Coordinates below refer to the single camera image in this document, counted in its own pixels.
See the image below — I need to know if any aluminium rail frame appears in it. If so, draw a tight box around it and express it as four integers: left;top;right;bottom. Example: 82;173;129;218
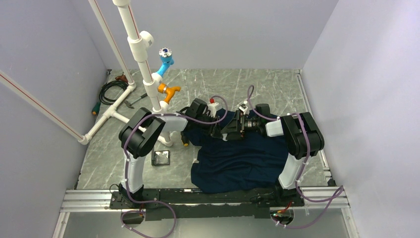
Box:
60;186;360;238

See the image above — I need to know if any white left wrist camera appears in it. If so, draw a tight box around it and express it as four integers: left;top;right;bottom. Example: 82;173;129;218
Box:
208;98;222;117

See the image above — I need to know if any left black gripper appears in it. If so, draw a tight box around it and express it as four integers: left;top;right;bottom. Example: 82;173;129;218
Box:
196;114;223;139

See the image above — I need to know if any green handled screwdriver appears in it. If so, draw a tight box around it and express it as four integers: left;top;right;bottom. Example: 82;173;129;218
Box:
91;102;101;116

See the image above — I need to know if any navy blue t-shirt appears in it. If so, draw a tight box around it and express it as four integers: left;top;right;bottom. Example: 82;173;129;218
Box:
183;109;288;193

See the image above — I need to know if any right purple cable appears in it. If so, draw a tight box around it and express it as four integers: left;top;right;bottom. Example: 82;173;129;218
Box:
247;85;345;230

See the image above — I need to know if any small hammer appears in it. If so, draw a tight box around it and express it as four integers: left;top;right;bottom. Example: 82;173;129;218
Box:
124;93;148;109

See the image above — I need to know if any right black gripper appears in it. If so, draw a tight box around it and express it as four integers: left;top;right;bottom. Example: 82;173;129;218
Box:
221;110;261;141

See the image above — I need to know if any white PVC pipe frame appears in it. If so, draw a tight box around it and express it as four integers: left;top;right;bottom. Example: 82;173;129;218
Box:
0;0;168;145

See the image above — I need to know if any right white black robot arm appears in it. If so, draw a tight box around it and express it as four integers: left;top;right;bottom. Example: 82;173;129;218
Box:
217;104;324;206

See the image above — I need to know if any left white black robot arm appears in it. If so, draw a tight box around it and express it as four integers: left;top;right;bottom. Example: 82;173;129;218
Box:
118;98;228;208

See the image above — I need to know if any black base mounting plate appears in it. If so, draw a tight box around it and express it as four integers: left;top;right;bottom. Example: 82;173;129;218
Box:
109;187;305;221

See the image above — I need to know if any small square black tray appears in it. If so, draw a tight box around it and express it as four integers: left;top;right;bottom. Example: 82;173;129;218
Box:
151;150;170;166

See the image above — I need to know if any coiled black cable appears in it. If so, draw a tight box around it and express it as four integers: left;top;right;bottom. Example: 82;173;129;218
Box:
99;80;129;106

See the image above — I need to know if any blue faucet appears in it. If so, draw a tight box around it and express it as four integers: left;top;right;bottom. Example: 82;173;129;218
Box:
156;47;174;78

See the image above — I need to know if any brown handled tool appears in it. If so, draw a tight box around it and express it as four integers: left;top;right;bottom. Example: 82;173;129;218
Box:
115;74;128;84

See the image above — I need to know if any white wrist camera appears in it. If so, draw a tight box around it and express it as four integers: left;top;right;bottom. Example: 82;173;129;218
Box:
238;101;250;115
208;98;222;117

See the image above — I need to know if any yellow black screwdriver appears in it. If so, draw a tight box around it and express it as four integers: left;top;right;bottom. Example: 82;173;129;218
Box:
180;133;190;147

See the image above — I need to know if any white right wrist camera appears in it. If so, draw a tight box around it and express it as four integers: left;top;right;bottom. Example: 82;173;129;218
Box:
238;101;250;115

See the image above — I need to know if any orange faucet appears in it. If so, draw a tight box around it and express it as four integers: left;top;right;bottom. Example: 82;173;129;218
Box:
157;83;181;104

